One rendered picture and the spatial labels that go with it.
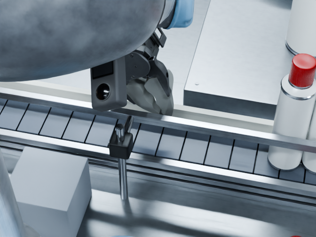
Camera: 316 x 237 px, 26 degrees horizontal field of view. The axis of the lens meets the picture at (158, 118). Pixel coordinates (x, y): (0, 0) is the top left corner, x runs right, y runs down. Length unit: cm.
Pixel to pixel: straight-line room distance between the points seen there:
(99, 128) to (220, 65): 25
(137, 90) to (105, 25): 60
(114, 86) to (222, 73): 32
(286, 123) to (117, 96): 24
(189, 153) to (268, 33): 33
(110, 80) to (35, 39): 53
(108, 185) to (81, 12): 71
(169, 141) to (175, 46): 29
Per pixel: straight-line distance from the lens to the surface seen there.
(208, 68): 121
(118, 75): 93
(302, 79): 93
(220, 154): 107
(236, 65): 122
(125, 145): 96
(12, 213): 64
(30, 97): 105
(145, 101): 103
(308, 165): 106
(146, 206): 107
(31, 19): 40
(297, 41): 123
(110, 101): 92
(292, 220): 107
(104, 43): 43
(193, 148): 108
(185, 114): 109
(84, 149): 108
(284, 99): 96
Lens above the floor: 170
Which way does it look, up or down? 47 degrees down
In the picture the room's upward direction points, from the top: straight up
